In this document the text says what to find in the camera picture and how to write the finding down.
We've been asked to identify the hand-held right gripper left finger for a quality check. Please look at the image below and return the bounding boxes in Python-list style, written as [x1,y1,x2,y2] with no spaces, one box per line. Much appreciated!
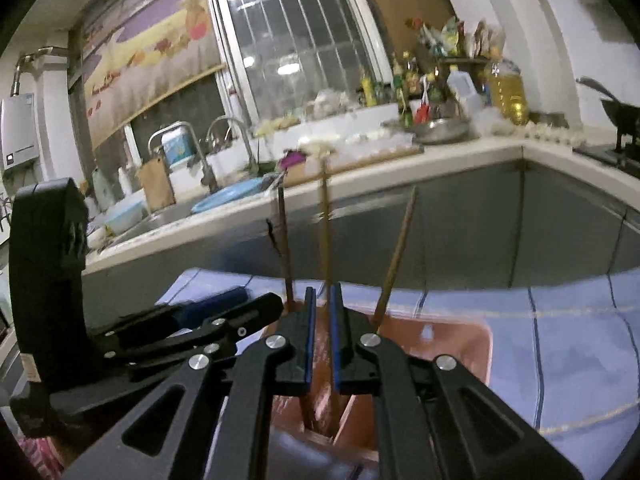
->
[62,285,317,480]

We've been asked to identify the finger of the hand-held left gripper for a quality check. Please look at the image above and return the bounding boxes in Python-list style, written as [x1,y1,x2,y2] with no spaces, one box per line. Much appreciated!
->
[87,286,251,346]
[102,291,285,386]

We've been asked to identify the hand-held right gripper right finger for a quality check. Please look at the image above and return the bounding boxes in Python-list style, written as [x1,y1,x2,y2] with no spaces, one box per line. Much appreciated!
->
[330,282,586,480]

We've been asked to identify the dark brown chopstick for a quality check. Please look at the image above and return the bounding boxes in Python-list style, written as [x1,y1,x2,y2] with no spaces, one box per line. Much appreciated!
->
[272,182,313,433]

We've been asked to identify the reddish brown plastic utensil basket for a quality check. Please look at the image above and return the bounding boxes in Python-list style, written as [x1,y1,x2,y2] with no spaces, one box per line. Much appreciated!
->
[260,302,493,480]

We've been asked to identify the light brown wooden chopstick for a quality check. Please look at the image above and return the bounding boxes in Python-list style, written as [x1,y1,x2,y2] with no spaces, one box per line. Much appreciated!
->
[372,186,418,335]
[317,157,346,436]

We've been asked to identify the light blue plastic container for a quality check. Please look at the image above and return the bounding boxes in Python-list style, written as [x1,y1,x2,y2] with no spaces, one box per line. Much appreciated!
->
[102,199,148,233]

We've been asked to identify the pale green bottle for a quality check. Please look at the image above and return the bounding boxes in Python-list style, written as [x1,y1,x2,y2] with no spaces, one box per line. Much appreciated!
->
[92,167,116,211]

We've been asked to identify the steel sink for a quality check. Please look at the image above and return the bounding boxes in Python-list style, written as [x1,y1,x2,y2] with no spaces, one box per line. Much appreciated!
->
[107,200,211,246]

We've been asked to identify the blue plastic basin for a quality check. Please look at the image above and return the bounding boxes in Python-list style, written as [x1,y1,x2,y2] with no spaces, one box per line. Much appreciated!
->
[191,178,266,214]

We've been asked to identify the chrome angular faucet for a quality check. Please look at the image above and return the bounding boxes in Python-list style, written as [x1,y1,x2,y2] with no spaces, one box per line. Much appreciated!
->
[147,121,218,193]

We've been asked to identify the small wooden cutting board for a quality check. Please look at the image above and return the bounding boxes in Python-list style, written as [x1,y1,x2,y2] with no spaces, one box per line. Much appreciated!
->
[137,157,176,211]

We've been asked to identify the white gas water heater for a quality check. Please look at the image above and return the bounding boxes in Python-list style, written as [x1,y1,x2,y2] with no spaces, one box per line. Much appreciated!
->
[0,92,41,171]

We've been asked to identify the chrome curved faucet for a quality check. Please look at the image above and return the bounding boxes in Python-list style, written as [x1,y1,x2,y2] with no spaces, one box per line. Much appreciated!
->
[206,116,258,173]

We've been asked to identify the detergent jug with blue label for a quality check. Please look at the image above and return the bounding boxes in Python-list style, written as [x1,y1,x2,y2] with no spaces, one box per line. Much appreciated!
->
[161,127,193,166]

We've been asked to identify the white lumpy food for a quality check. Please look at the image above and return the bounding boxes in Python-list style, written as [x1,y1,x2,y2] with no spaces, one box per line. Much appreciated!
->
[300,137,341,158]

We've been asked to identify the large wooden cutting board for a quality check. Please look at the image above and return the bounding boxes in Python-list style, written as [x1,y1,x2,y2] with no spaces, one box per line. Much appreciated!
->
[285,145,426,183]

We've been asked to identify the metal flue pipe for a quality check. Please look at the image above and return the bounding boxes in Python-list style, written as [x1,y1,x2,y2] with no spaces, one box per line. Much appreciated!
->
[10,46,68,98]

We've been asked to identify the pink patterned clothing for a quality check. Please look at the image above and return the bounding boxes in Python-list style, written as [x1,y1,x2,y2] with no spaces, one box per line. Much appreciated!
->
[17,435,68,480]

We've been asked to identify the clear plastic tray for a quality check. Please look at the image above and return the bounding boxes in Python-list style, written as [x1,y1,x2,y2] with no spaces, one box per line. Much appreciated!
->
[345,130,416,156]

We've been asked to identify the blue checked tablecloth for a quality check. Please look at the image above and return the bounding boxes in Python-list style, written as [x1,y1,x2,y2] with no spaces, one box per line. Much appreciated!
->
[155,267,640,441]

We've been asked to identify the fruit printed roller blind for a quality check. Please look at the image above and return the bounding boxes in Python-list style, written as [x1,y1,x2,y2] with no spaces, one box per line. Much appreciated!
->
[80,0,226,148]

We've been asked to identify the metal bowl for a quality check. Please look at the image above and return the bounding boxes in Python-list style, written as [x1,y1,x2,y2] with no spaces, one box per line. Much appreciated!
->
[382,117,473,145]

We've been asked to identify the yellow bottle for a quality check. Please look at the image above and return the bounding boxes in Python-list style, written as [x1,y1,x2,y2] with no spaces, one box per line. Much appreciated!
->
[361,67,377,107]

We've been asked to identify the row of sauce bottles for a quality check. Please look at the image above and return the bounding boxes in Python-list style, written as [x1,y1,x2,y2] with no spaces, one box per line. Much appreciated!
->
[390,52,446,126]

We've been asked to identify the barred window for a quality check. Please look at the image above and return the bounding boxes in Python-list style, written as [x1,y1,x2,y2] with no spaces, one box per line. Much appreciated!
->
[202,0,391,121]

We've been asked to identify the white plastic jug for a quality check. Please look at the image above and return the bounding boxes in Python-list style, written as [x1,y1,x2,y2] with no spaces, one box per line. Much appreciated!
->
[447,70,483,121]

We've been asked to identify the egg tray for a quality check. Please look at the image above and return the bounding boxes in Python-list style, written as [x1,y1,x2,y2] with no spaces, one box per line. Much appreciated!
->
[510,120,583,147]

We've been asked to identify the large cooking oil bottle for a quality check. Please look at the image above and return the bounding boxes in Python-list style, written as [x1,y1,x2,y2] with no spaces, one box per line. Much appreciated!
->
[487,60,531,126]

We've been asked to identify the brown cardboard sheet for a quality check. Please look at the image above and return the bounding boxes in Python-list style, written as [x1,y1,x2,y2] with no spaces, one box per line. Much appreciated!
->
[367,0,456,81]

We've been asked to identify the pile of seasoning packets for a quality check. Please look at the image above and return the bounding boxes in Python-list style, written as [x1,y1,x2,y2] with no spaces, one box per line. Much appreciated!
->
[410,15,506,61]

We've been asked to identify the black gas stove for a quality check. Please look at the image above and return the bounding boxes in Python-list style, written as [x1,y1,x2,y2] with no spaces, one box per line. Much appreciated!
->
[572,130,640,178]

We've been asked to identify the black wok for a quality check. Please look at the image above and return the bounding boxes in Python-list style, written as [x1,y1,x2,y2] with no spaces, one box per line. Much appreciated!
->
[575,76,640,133]

